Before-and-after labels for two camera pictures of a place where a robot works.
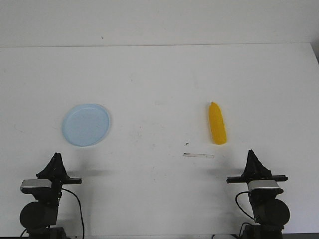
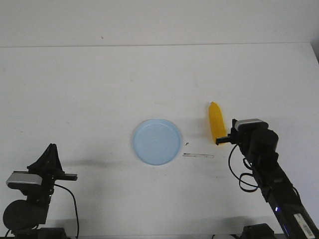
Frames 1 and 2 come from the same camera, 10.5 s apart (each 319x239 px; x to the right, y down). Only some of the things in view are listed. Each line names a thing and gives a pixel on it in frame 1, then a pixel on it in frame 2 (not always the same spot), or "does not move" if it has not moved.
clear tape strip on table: (195, 155) does not move
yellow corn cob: (217, 124) does not move
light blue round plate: (85, 125) to (156, 142)
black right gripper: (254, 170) to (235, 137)
